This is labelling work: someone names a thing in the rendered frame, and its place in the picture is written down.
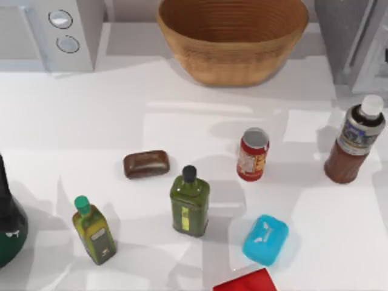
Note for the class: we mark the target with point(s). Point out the large microwave knob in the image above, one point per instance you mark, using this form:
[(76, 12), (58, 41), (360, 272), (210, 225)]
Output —
[(60, 18)]

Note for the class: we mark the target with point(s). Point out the dark green round bottle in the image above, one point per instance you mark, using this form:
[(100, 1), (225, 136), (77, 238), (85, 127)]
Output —
[(9, 221)]

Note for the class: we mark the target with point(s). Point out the green bottle with black cap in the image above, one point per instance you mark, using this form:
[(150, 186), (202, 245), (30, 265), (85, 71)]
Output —
[(189, 209)]

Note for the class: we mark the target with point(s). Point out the brown soap bar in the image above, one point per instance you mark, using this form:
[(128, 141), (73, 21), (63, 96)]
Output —
[(146, 163)]

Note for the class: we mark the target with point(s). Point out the blue soap bar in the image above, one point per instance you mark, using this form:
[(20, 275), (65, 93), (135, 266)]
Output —
[(265, 239)]

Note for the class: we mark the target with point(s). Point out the red and white can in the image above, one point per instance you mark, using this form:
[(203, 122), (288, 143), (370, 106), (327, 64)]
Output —
[(253, 157)]

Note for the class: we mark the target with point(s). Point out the red box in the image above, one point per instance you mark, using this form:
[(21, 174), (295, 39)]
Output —
[(247, 282)]

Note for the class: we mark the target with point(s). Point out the brown woven basket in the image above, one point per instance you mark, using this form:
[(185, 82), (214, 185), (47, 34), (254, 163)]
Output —
[(232, 45)]

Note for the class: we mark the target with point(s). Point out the yellow bottle with green cap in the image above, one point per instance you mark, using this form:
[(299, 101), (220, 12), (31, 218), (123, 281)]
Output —
[(94, 233)]

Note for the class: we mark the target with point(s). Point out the brown bottle with white cap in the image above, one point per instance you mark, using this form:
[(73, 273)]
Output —
[(354, 142)]

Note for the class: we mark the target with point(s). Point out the pale microwave oven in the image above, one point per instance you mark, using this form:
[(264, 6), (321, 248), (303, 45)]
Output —
[(36, 33)]

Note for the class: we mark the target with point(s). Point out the small microwave knob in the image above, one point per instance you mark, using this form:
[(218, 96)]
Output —
[(68, 44)]

